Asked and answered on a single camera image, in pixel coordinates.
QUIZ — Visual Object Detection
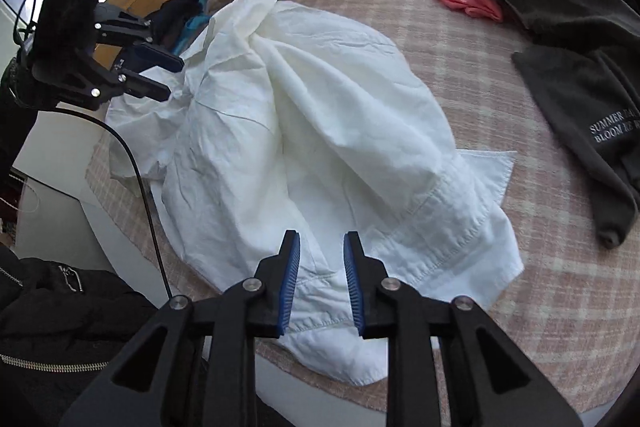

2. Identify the person's black jacket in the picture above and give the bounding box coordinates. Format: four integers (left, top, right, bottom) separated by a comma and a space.
0, 247, 211, 427

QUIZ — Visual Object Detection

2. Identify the navy t-shirt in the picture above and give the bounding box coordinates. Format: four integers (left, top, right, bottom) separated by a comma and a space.
149, 0, 203, 51

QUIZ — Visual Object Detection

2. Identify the white shirt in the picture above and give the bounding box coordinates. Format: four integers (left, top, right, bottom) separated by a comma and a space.
105, 0, 525, 385

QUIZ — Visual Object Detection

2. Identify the pink plaid blanket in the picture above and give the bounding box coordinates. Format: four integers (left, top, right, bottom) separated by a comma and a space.
85, 0, 640, 413

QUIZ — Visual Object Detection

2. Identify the grey printed sweatshirt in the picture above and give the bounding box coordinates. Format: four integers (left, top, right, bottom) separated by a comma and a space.
472, 0, 640, 250

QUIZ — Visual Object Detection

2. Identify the person's left forearm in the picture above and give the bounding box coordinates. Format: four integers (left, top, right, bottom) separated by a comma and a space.
0, 57, 41, 180

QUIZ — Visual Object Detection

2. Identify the black cable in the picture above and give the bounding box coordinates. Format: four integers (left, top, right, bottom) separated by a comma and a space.
10, 0, 174, 301

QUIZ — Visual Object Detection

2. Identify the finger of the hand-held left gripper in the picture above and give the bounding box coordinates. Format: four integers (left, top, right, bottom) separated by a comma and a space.
31, 49, 172, 111
94, 4, 185, 72

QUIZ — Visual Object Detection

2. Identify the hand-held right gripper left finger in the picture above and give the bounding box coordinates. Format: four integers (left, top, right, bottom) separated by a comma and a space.
60, 229, 302, 427

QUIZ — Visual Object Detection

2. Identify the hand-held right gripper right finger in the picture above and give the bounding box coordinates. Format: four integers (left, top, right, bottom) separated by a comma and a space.
342, 231, 583, 427

